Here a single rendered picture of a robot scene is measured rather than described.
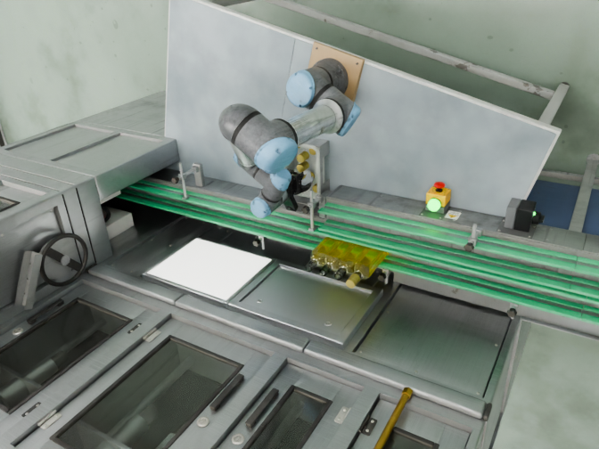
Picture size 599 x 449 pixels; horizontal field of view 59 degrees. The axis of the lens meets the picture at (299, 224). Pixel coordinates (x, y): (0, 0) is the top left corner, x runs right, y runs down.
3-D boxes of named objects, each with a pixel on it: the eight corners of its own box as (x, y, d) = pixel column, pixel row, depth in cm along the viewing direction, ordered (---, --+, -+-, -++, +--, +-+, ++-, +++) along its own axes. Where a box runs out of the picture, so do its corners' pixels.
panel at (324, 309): (196, 240, 240) (142, 279, 214) (195, 235, 238) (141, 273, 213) (382, 295, 199) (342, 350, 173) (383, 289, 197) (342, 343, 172)
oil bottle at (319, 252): (334, 240, 212) (307, 266, 196) (334, 227, 209) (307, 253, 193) (347, 243, 209) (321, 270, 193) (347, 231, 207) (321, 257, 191)
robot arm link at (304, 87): (311, 59, 184) (291, 64, 174) (340, 82, 182) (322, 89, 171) (296, 87, 191) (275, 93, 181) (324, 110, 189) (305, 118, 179)
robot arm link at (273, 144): (337, 79, 182) (241, 116, 140) (370, 107, 179) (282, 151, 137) (321, 108, 189) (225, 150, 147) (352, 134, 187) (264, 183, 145)
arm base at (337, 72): (316, 52, 193) (302, 55, 185) (352, 65, 188) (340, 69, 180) (307, 92, 201) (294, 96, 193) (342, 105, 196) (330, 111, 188)
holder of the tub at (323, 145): (294, 195, 229) (285, 202, 223) (291, 134, 216) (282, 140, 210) (330, 202, 221) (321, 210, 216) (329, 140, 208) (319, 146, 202)
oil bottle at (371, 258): (374, 250, 204) (351, 278, 188) (375, 237, 201) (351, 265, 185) (389, 254, 201) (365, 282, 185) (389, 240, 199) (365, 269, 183)
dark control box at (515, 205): (508, 216, 185) (503, 227, 178) (512, 196, 181) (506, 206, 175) (533, 222, 181) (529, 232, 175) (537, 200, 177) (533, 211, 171)
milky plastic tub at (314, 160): (293, 184, 226) (283, 191, 220) (291, 134, 216) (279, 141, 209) (329, 191, 218) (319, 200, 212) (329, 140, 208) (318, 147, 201)
